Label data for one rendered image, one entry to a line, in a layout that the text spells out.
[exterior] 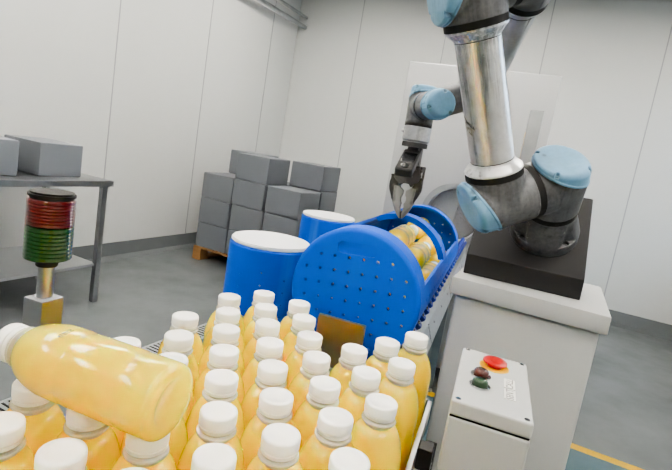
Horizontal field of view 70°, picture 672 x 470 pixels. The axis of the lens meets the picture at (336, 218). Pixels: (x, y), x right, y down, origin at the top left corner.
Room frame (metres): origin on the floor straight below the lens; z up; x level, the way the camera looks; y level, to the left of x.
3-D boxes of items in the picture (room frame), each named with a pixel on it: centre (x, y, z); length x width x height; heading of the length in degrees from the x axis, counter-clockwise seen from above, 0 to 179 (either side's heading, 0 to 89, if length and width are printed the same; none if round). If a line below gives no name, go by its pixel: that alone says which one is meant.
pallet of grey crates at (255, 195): (5.10, 0.73, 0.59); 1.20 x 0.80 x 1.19; 66
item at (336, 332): (0.94, -0.05, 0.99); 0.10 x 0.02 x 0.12; 72
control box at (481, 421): (0.66, -0.26, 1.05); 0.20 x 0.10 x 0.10; 162
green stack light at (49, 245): (0.69, 0.41, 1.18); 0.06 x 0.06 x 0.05
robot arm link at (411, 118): (1.35, -0.18, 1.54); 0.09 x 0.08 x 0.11; 10
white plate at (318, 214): (2.53, 0.04, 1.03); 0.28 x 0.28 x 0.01
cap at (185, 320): (0.70, 0.20, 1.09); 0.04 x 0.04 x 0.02
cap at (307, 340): (0.70, 0.01, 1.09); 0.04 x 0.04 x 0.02
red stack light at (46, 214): (0.69, 0.41, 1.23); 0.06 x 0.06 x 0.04
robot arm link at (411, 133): (1.35, -0.18, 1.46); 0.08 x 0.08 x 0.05
